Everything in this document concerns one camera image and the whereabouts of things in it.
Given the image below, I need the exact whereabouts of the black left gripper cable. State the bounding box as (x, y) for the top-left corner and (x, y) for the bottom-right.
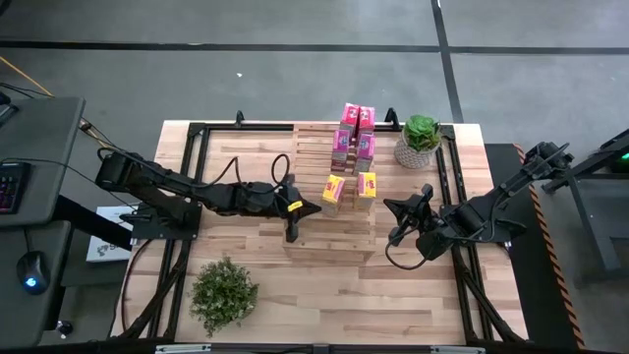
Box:
(203, 152), (292, 191)

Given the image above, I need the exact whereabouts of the yellow floor cable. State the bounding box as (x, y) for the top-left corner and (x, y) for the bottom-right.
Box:
(0, 55), (114, 151)

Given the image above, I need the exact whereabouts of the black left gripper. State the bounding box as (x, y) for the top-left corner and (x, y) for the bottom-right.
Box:
(269, 172), (323, 245)

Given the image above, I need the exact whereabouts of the succulent in white patterned pot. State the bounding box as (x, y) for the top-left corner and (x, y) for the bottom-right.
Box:
(393, 114), (442, 170)

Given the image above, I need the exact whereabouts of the black backlit keyboard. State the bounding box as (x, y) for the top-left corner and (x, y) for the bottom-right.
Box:
(0, 161), (31, 215)

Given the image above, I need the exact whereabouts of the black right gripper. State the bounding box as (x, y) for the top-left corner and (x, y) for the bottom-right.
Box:
(383, 183), (456, 263)

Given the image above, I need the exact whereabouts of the white printed booklet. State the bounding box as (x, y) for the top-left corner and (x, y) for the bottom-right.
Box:
(86, 205), (137, 264)

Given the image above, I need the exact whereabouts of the black device with green light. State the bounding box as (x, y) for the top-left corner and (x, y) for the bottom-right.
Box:
(598, 128), (629, 174)

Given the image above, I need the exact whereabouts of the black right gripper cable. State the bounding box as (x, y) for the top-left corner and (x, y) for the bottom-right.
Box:
(384, 228), (429, 270)

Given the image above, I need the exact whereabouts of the bushy green plant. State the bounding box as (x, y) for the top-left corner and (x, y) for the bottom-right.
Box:
(190, 256), (259, 339)

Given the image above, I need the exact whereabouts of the wooden slatted shelf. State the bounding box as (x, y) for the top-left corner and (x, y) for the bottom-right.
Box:
(280, 124), (377, 266)

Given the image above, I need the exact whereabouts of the black support beam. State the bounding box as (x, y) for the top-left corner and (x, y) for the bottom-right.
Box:
(52, 195), (135, 252)

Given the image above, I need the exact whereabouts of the black metal table frame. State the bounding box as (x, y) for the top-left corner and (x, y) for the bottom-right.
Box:
(111, 106), (528, 345)

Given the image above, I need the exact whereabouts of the silver bracket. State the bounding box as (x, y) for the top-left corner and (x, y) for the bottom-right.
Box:
(155, 343), (212, 354)
(430, 346), (486, 354)

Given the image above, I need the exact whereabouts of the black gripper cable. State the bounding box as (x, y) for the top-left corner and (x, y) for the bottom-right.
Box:
(203, 152), (292, 191)
(384, 228), (429, 270)

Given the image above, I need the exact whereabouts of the black mat with hazard stripe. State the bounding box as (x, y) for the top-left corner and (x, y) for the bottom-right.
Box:
(484, 142), (587, 351)

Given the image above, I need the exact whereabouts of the black computer mouse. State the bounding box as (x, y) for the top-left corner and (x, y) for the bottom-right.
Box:
(16, 250), (52, 296)

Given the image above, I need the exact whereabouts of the black keyboard cable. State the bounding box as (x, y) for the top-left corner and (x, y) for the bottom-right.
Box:
(0, 156), (124, 207)

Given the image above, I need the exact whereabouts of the black metal stand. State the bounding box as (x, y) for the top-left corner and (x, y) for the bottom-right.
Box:
(543, 128), (629, 284)

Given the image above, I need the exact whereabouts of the grey desk top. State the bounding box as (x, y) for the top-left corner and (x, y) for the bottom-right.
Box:
(0, 96), (86, 227)
(0, 220), (75, 348)

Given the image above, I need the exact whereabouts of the magenta cereal box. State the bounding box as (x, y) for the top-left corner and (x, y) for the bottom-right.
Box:
(352, 132), (377, 176)
(329, 128), (353, 173)

